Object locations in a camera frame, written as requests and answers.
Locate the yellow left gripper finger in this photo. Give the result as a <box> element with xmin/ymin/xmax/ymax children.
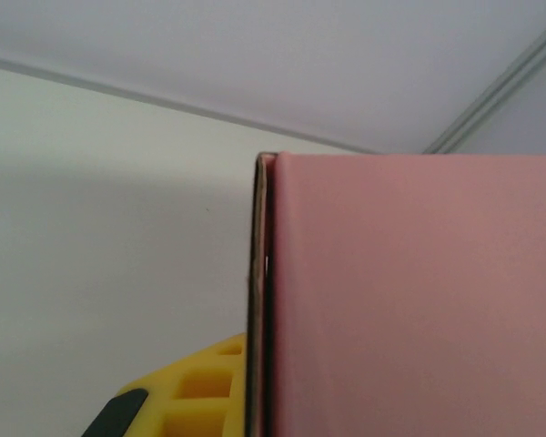
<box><xmin>80</xmin><ymin>331</ymin><xmax>249</xmax><ymax>437</ymax></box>

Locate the pink cloth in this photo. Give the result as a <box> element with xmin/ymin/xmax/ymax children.
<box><xmin>247</xmin><ymin>151</ymin><xmax>546</xmax><ymax>437</ymax></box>

